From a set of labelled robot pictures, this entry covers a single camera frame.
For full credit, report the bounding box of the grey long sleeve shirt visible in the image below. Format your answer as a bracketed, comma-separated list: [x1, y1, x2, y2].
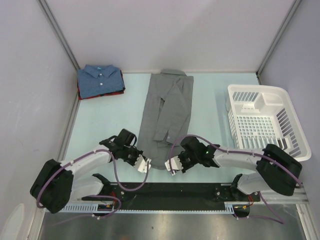
[137, 69, 194, 170]

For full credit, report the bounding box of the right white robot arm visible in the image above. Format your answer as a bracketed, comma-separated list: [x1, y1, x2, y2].
[170, 135, 302, 201]

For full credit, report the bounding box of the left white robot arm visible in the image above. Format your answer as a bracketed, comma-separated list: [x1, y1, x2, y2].
[30, 129, 151, 214]

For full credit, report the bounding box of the folded red shirt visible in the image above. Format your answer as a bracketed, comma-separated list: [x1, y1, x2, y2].
[77, 70, 126, 100]

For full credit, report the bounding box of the white plastic laundry basket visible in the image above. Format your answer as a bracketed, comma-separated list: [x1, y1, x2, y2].
[226, 84, 312, 162]

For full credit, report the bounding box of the folded blue checked shirt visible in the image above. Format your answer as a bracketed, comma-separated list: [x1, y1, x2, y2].
[77, 64, 125, 100]

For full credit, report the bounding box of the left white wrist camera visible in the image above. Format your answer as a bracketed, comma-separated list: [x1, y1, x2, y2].
[133, 154, 152, 173]

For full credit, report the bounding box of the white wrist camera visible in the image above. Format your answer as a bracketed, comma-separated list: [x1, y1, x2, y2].
[164, 156, 183, 176]
[133, 154, 152, 173]

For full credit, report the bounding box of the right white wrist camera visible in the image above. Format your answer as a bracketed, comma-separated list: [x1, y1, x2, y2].
[164, 156, 183, 176]

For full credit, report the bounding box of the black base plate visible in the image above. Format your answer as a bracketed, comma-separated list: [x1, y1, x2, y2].
[81, 182, 261, 213]

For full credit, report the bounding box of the white slotted cable duct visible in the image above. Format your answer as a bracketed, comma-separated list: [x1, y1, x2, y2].
[59, 203, 235, 215]

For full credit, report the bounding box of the aluminium frame rail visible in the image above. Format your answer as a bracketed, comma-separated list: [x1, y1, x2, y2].
[261, 188, 309, 204]

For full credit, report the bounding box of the left aluminium corner post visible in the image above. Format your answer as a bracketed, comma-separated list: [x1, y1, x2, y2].
[36, 0, 80, 71]

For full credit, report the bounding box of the aluminium corner post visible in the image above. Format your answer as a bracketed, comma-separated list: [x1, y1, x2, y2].
[255, 0, 303, 79]
[36, 0, 80, 71]

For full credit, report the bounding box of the right aluminium corner post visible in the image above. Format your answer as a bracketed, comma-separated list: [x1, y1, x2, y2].
[255, 0, 303, 79]

